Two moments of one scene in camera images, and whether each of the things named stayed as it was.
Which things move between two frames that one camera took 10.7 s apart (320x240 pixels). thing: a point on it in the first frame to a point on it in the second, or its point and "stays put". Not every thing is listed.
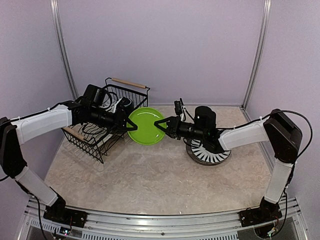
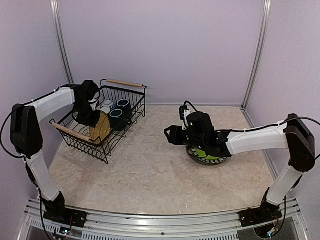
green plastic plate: [147, 133] to [202, 154]
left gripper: [118, 126] to [91, 122]
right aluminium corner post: [263, 38] stays put
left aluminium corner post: [62, 47] stays put
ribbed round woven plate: [112, 141] to [98, 134]
